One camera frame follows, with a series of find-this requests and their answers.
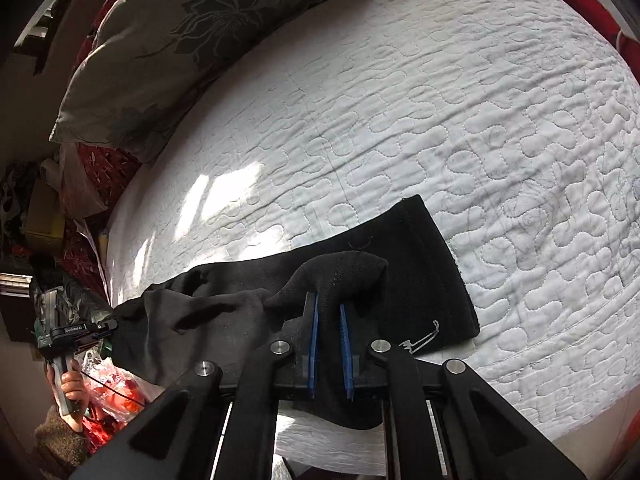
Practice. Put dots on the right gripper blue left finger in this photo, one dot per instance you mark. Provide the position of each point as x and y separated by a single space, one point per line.
308 345

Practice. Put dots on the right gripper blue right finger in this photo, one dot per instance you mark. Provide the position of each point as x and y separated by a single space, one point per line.
350 358

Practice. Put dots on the black pants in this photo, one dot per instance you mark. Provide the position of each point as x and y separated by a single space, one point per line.
394 274

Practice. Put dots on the person's left hand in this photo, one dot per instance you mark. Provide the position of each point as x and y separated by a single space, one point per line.
74 390

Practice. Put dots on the red plastic bag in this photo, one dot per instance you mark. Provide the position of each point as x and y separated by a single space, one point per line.
115 398

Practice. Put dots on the brown fuzzy sleeve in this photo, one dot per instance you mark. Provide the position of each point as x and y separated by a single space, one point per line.
58 450

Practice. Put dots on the red patterned fabric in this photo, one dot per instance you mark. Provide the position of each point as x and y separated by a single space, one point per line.
93 178

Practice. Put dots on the white quilted bedspread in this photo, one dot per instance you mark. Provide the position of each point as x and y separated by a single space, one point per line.
516 123

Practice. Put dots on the grey floral pillow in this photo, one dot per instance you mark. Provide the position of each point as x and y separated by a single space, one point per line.
151 61

